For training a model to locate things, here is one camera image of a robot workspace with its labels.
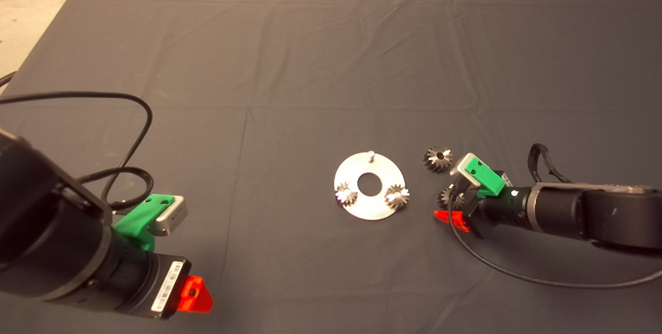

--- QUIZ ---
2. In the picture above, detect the small shiny steel gear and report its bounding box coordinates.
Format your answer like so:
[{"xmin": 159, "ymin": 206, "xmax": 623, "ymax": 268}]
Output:
[
  {"xmin": 385, "ymin": 184, "xmax": 410, "ymax": 209},
  {"xmin": 335, "ymin": 183, "xmax": 358, "ymax": 207}
]

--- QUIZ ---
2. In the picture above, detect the round metal plate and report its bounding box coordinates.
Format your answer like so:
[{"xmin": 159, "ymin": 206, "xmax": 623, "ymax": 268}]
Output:
[{"xmin": 334, "ymin": 151, "xmax": 405, "ymax": 221}]

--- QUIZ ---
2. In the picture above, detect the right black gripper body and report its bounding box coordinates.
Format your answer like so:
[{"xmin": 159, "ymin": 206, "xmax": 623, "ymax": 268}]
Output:
[{"xmin": 463, "ymin": 170, "xmax": 538, "ymax": 239}]

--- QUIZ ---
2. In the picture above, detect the left green camera mount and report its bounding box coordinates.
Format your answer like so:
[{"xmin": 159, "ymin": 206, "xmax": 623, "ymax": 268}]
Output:
[{"xmin": 114, "ymin": 194, "xmax": 175, "ymax": 252}]

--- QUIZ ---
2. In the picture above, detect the dark grey table cloth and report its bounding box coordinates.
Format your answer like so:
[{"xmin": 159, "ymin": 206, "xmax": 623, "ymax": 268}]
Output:
[{"xmin": 0, "ymin": 0, "xmax": 662, "ymax": 334}]

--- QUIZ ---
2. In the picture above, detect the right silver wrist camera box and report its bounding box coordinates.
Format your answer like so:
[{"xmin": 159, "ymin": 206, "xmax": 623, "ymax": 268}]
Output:
[{"xmin": 449, "ymin": 153, "xmax": 482, "ymax": 190}]

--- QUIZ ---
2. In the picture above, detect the left arm braided black cable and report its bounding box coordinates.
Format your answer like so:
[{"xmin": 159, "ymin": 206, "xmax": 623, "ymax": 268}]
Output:
[{"xmin": 78, "ymin": 166, "xmax": 155, "ymax": 210}]

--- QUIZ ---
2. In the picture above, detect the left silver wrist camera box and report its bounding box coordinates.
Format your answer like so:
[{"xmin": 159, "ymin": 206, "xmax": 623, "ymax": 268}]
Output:
[{"xmin": 154, "ymin": 195, "xmax": 187, "ymax": 236}]

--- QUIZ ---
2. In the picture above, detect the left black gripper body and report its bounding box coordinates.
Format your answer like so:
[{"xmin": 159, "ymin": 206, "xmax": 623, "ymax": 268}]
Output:
[{"xmin": 85, "ymin": 230, "xmax": 191, "ymax": 320}]

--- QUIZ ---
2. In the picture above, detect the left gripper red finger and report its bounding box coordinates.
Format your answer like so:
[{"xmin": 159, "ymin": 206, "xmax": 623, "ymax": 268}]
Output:
[{"xmin": 178, "ymin": 275, "xmax": 214, "ymax": 314}]

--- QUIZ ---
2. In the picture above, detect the arm braided black cable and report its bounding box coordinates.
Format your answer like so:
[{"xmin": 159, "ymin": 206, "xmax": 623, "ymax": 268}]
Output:
[
  {"xmin": 528, "ymin": 143, "xmax": 576, "ymax": 185},
  {"xmin": 78, "ymin": 166, "xmax": 155, "ymax": 210}
]

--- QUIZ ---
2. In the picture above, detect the right green camera mount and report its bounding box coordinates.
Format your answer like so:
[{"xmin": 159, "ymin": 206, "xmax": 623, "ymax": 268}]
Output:
[{"xmin": 464, "ymin": 161, "xmax": 506, "ymax": 199}]

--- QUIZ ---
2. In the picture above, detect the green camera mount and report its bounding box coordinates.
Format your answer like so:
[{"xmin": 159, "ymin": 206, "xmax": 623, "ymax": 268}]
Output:
[
  {"xmin": 114, "ymin": 194, "xmax": 175, "ymax": 252},
  {"xmin": 464, "ymin": 161, "xmax": 506, "ymax": 199}
]

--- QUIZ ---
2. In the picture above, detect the small dark steel gear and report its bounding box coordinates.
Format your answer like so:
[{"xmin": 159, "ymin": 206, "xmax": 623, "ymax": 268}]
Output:
[{"xmin": 437, "ymin": 187, "xmax": 463, "ymax": 209}]

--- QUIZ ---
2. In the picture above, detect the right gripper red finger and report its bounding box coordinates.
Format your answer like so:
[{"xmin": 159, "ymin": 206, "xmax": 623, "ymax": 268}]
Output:
[{"xmin": 433, "ymin": 210, "xmax": 471, "ymax": 233}]

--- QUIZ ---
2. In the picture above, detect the right arm braided black cable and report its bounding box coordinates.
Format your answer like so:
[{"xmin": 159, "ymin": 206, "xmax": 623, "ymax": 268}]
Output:
[{"xmin": 528, "ymin": 143, "xmax": 576, "ymax": 185}]

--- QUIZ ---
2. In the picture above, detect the right wrist camera black cable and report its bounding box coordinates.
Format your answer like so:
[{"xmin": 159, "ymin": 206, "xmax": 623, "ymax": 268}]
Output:
[{"xmin": 448, "ymin": 189, "xmax": 662, "ymax": 289}]

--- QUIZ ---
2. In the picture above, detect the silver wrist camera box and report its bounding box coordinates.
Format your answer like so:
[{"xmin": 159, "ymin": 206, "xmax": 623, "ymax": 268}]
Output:
[
  {"xmin": 154, "ymin": 195, "xmax": 187, "ymax": 236},
  {"xmin": 449, "ymin": 153, "xmax": 482, "ymax": 190}
]

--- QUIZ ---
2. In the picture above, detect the large steel gear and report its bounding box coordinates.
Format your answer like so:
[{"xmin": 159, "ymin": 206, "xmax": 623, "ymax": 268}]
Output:
[{"xmin": 423, "ymin": 146, "xmax": 454, "ymax": 173}]

